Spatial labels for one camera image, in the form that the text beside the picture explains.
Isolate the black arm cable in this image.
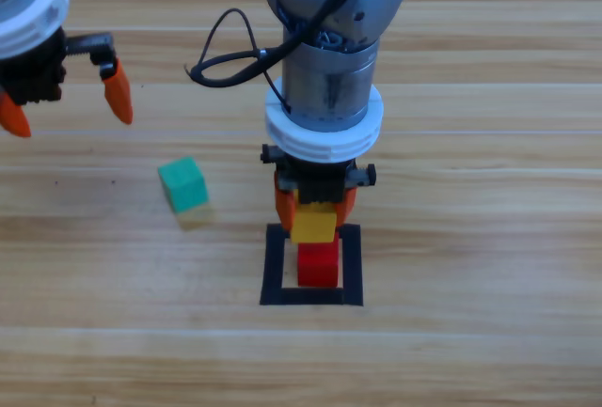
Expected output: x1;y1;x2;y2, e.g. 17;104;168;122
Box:
183;0;380;115

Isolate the green wooden cube block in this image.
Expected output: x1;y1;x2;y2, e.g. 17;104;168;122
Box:
157;156;210;214

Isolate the red wooden cube block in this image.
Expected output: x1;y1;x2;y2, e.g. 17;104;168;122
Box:
296;240;341;289

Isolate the black tape square outline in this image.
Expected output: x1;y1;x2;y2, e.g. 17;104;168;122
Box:
259;223;365;307

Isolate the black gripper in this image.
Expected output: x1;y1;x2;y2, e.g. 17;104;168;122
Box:
261;143;377;232
0;25;135;139

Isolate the yellow wooden cube block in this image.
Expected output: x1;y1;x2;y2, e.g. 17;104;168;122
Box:
290;203;339;245

